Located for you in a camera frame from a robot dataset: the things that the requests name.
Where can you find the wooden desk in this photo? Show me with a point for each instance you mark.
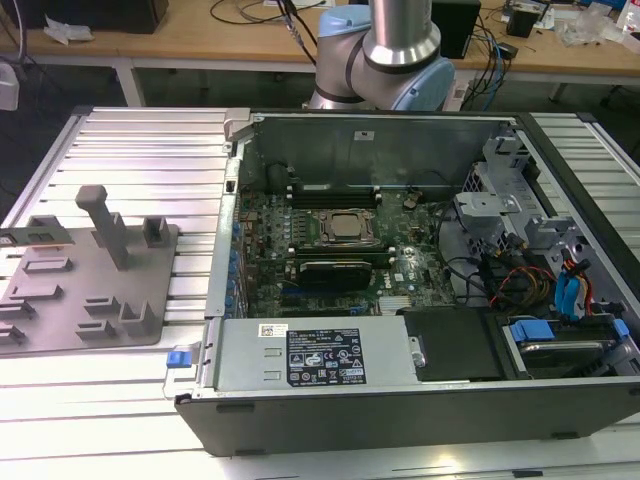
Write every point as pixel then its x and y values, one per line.
pixel 175 40

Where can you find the white crumpled plastic bag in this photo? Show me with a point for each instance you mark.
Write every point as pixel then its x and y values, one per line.
pixel 67 32

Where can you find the grey power supply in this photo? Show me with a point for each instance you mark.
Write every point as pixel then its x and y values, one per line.
pixel 250 360

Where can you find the black RAM slot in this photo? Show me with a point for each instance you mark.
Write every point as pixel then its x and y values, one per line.
pixel 340 247
pixel 340 251
pixel 350 187
pixel 350 204
pixel 350 193
pixel 350 198

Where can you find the blue case latch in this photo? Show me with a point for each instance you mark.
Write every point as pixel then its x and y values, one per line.
pixel 179 361

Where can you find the silver chipset heatsink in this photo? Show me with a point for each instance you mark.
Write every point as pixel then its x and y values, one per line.
pixel 397 303

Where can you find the black expansion slot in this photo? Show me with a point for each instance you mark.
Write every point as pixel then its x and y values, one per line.
pixel 315 301

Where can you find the clear plastic bags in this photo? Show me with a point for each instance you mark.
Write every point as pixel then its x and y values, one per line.
pixel 585 30

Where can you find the round coin battery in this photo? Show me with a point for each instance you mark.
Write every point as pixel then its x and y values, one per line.
pixel 411 202

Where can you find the black upright box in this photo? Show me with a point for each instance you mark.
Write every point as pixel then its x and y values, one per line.
pixel 457 25

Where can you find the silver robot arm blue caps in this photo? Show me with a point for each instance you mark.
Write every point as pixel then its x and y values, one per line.
pixel 400 30

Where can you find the grey parts rack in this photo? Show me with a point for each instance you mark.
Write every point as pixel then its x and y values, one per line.
pixel 100 300

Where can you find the black plastic cover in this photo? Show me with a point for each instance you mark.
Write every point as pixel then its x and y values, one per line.
pixel 450 345

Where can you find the green RAM stick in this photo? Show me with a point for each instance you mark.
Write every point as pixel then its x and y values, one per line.
pixel 45 237

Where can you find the black equipment box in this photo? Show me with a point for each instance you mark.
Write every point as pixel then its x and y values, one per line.
pixel 100 15

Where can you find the black hard disk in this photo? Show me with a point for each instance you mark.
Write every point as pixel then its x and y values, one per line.
pixel 560 357

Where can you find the silver CPU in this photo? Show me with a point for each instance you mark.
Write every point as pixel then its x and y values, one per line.
pixel 346 225

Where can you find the black PC case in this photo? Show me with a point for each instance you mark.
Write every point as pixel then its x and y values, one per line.
pixel 350 425

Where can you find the blue disk carrier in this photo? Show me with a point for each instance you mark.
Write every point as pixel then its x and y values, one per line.
pixel 532 332

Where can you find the green motherboard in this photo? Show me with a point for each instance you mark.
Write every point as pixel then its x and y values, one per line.
pixel 415 270

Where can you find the grey case latch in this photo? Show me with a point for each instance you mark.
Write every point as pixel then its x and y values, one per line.
pixel 235 122

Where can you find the grey metal drive cage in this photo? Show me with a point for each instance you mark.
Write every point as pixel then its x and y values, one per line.
pixel 480 202

